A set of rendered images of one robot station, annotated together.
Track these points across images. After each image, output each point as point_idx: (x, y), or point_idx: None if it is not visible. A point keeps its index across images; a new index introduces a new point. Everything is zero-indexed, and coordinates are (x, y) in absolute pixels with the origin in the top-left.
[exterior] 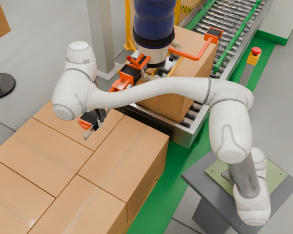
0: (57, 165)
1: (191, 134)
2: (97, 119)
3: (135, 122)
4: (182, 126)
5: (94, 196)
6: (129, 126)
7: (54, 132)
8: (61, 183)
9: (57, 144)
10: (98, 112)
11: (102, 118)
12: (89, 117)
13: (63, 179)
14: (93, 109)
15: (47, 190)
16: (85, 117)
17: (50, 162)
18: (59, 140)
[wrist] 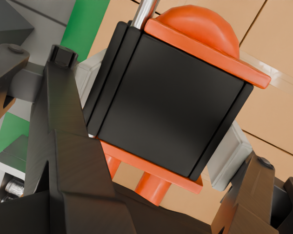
0: (279, 68)
1: None
2: (91, 65)
3: (122, 183)
4: (16, 177)
5: (186, 1)
6: (133, 172)
7: None
8: (267, 25)
9: (287, 121)
10: (39, 109)
11: (22, 54)
12: (169, 100)
13: (261, 35)
14: (158, 172)
15: None
16: (208, 97)
17: None
18: (283, 132)
